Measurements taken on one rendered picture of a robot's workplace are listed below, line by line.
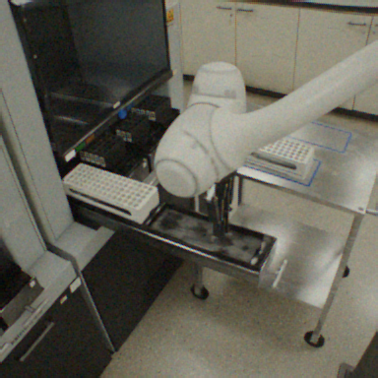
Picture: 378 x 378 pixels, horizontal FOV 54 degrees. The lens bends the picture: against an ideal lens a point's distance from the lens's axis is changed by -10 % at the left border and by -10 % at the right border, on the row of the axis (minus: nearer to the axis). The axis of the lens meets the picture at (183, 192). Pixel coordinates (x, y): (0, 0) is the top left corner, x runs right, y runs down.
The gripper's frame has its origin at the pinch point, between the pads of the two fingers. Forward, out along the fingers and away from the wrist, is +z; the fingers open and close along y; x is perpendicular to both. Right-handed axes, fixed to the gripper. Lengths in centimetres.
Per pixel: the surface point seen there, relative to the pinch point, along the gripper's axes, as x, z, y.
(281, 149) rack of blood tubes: 3.6, 0.2, -37.1
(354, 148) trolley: 25, 6, -58
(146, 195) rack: -23.9, 2.0, -3.1
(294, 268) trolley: 15, 60, -43
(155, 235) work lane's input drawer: -17.1, 7.6, 4.6
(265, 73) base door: -64, 65, -231
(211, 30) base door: -113, 34, -231
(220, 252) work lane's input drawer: 0.9, 7.7, 2.4
